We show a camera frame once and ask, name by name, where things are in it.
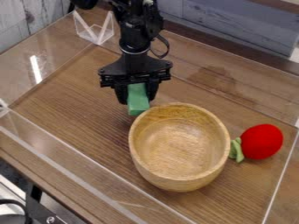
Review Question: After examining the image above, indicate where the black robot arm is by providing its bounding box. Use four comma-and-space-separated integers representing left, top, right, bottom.
97, 0, 173, 105

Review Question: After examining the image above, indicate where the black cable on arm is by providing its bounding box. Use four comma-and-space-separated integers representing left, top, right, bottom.
148, 34, 171, 60

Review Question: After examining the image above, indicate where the green rectangular block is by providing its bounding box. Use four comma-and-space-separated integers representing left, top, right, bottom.
127, 83, 149, 116

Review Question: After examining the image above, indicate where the clear acrylic front wall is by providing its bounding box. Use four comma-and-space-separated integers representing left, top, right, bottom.
0, 108, 196, 224

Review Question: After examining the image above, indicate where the red plush tomato toy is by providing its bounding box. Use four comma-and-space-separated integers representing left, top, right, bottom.
228, 124, 284, 163

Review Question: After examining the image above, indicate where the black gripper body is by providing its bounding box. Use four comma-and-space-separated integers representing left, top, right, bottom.
97, 53, 173, 88

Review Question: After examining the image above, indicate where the black table frame bracket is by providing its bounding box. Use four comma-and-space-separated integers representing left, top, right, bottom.
0, 183, 68, 224

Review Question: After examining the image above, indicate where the brown wooden bowl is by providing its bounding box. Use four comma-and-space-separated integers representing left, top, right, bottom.
128, 102, 230, 193

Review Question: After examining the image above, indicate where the clear acrylic corner bracket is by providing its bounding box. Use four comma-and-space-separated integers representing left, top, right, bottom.
72, 11, 115, 46

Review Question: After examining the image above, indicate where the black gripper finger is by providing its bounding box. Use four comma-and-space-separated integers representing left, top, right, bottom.
115, 84, 128, 105
145, 80, 160, 101

